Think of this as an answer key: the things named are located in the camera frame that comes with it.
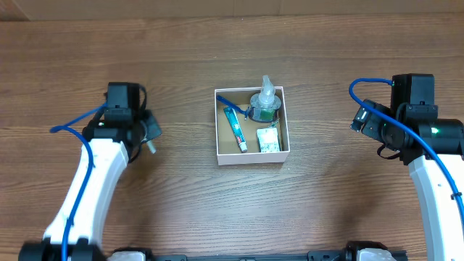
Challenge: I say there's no clear soap pump bottle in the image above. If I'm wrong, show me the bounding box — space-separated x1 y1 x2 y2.
248 75 281 123

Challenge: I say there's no white green soap bar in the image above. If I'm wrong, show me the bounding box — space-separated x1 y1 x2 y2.
257 121 281 153

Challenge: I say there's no green white toothbrush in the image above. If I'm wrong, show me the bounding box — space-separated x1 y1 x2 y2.
146 141 157 154

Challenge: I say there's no white cardboard box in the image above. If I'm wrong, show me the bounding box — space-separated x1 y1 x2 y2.
215 86 290 165

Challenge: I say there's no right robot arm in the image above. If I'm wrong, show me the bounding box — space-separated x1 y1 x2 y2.
349 73 463 260

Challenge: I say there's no teal toothpaste tube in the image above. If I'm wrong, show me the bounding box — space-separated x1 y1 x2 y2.
223 107 248 153

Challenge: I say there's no blue disposable razor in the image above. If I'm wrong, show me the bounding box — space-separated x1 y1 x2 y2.
216 95 249 120

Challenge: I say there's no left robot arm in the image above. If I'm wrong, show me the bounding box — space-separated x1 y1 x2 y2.
18 82 162 261

